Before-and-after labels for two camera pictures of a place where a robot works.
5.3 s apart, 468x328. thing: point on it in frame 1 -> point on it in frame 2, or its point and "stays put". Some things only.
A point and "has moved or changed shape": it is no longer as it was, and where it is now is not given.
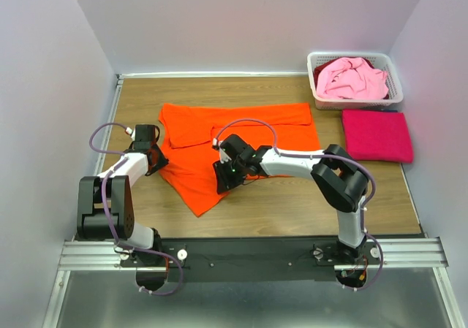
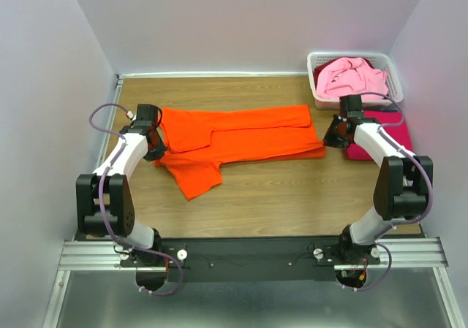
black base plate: x=222 y=259 stays put
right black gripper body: x=230 y=173 -> x=333 y=136
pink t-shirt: x=352 y=77 stays put
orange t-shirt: x=190 y=130 has moved or changed shape
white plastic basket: x=381 y=60 stays put
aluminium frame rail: x=398 y=254 stays put
